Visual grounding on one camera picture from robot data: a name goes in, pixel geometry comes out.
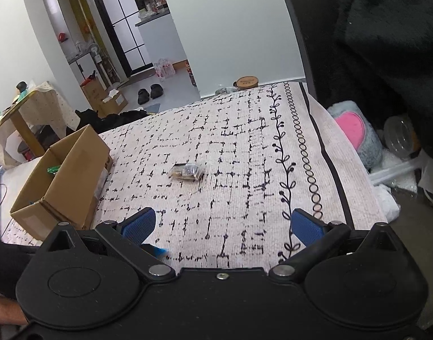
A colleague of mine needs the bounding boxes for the clear plastic container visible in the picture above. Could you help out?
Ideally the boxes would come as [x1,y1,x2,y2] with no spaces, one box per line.
[383,115,421,160]

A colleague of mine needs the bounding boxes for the plain brown cardboard box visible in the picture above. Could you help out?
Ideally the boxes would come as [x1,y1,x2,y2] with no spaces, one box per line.
[80,78,107,114]

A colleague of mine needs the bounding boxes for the small brown snack packet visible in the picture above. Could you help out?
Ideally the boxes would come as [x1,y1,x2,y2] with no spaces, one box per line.
[169,163,205,182]

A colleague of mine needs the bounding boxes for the dark bottle with red cap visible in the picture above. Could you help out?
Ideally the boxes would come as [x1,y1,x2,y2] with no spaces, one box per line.
[186,60,198,86]

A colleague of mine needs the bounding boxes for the black clothes pile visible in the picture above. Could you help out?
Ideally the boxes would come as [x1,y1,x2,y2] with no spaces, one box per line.
[75,108,148,131]

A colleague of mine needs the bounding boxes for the table with dotted cloth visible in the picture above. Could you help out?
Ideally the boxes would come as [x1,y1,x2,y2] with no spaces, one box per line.
[0,81,73,167]

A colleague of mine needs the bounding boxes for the cardboard box with tissues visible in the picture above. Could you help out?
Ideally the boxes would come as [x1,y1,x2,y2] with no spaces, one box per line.
[100,88,128,116]

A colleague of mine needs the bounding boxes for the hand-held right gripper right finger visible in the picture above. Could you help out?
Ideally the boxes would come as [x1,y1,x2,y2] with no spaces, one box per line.
[268,208,403,276]

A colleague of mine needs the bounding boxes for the grey and pink plush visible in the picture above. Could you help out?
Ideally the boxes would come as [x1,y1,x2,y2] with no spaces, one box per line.
[326,100,383,171]

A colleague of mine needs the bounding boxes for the white plastic bags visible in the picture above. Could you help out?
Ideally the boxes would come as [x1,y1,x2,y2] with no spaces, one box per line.
[370,149,426,220]

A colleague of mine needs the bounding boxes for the black fleece clothing heap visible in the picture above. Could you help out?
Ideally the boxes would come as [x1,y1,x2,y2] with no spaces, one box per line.
[294,0,433,160]

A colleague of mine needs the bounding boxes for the blue snack packet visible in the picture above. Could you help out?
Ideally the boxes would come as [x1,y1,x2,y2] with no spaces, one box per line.
[140,244,169,260]

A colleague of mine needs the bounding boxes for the white kitchen cabinet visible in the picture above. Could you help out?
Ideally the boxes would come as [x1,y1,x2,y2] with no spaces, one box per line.
[135,10,188,75]

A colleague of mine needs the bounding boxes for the black framed glass door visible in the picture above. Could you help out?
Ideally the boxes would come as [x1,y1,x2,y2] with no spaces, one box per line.
[87,0,157,77]

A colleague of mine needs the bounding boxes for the pink plastic bag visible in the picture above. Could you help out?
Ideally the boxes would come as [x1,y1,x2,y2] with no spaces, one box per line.
[153,58,176,78]

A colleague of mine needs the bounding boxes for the person's left forearm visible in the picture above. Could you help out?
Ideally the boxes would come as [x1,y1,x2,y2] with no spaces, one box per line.
[0,292,29,326]

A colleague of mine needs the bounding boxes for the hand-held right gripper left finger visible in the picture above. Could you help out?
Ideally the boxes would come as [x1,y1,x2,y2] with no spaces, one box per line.
[39,207,176,281]

